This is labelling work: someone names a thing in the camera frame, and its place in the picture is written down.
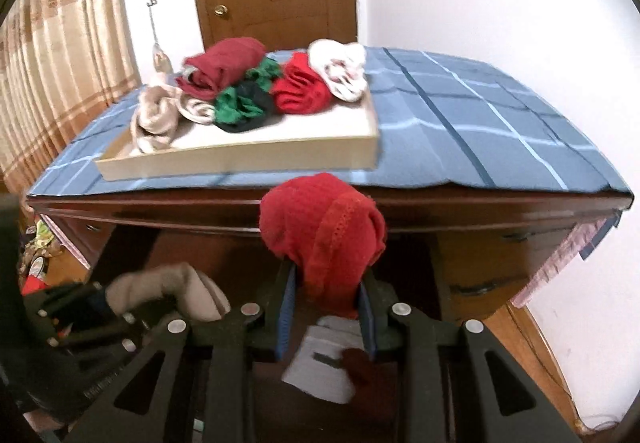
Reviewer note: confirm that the blue plaid tablecloth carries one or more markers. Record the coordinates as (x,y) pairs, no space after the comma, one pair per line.
(475,123)

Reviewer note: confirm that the red lace-trimmed underwear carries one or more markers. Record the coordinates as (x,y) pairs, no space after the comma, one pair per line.
(320,223)

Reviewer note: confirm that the curtain tassel tieback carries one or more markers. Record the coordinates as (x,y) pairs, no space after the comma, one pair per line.
(161,58)

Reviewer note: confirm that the brass door knob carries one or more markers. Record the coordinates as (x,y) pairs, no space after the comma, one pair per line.
(220,10)

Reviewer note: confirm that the colourful floor clutter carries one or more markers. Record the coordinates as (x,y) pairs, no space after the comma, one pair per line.
(42,243)

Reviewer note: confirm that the white floral print underwear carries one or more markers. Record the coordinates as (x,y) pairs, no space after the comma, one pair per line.
(340,68)

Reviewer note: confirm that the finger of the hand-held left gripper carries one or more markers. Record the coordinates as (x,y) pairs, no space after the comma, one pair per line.
(95,338)
(75,303)

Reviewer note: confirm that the bright red underwear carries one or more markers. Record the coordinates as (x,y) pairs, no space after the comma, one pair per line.
(300,88)

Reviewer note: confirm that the green underwear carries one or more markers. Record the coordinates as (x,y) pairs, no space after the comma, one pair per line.
(230,105)

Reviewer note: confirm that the pink striped cloth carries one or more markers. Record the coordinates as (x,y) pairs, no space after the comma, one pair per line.
(560,263)

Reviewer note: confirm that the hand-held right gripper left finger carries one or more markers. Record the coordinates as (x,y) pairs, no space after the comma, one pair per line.
(282,318)

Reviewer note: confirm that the shallow beige tray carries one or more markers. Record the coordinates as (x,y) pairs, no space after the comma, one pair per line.
(250,153)

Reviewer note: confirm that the maroon underwear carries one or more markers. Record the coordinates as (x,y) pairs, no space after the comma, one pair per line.
(225,63)

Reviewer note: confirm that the grey sock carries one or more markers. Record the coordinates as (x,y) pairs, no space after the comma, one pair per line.
(185,288)

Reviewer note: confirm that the white paper stack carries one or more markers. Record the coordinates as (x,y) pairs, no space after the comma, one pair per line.
(315,378)

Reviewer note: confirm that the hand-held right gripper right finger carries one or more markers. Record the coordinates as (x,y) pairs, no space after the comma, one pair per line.
(367,318)

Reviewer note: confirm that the patterned beige curtain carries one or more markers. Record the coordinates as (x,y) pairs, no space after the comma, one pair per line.
(60,48)

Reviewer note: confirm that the wide wooden desk drawer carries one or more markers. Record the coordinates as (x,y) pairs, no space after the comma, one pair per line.
(240,248)

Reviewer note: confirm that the dark wooden desk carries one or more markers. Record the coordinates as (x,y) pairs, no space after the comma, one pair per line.
(200,210)

